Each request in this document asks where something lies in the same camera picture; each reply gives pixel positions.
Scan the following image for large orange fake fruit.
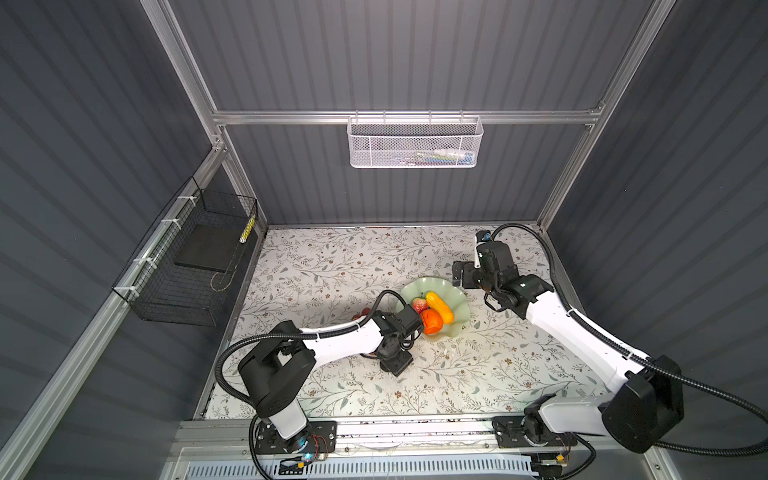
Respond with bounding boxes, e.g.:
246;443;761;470
420;308;444;335

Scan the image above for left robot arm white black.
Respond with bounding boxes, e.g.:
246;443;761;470
237;306;424;451

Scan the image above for red strawberry fake fruit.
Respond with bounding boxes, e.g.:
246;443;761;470
411;297;429;314

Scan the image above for white wire mesh wall basket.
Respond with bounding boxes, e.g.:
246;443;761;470
346;115;484;169

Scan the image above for black flat pad in basket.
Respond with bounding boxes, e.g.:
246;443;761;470
174;225;241;273

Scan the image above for red cherry bunch fake fruit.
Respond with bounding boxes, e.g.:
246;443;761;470
352;307;371;321

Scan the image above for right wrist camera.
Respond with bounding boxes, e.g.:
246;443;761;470
473;230;494;269

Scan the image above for light green scalloped fruit bowl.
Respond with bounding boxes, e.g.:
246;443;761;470
400;277;470;339

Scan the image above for black wire wall basket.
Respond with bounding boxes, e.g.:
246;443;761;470
113;180;260;327

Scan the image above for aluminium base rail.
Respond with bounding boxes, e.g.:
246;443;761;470
158;412;679;480

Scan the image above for yellow mango fake fruit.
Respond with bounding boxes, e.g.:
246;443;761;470
425;291;455;324

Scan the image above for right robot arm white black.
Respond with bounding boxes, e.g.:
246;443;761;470
452;231;684;453

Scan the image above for markers in white basket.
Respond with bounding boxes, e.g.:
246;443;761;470
397;149;476;167

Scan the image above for yellow marker in black basket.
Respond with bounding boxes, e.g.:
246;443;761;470
239;215;256;244

